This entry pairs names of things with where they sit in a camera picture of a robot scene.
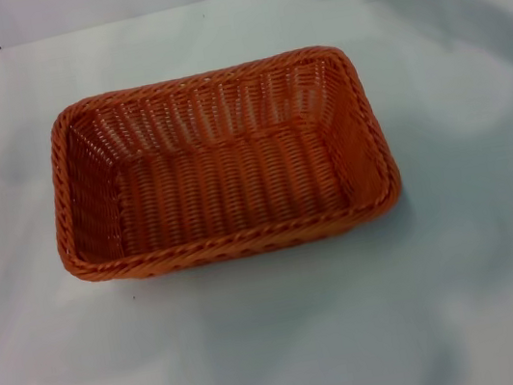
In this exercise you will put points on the orange woven plastic basket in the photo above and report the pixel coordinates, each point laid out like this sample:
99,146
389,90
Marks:
230,182

